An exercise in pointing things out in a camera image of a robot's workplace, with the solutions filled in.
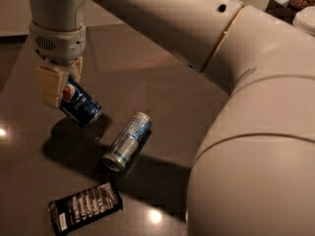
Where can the blue pepsi can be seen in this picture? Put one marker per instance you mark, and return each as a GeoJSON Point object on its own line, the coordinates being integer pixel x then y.
{"type": "Point", "coordinates": [78, 105]}

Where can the black snack bar wrapper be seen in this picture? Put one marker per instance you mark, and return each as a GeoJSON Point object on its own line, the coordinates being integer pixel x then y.
{"type": "Point", "coordinates": [85, 207]}

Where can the silver blue energy drink can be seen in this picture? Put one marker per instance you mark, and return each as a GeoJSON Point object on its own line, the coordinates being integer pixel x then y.
{"type": "Point", "coordinates": [121, 151]}

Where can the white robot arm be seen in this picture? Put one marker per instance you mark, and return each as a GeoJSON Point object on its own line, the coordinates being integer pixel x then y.
{"type": "Point", "coordinates": [254, 173]}

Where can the black box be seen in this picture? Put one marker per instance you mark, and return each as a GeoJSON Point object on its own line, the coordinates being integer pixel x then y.
{"type": "Point", "coordinates": [281, 10]}

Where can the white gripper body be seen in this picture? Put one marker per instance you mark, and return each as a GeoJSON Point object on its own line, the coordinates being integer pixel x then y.
{"type": "Point", "coordinates": [58, 45]}

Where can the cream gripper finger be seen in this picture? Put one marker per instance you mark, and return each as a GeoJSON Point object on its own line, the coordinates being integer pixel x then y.
{"type": "Point", "coordinates": [51, 80]}
{"type": "Point", "coordinates": [76, 70]}

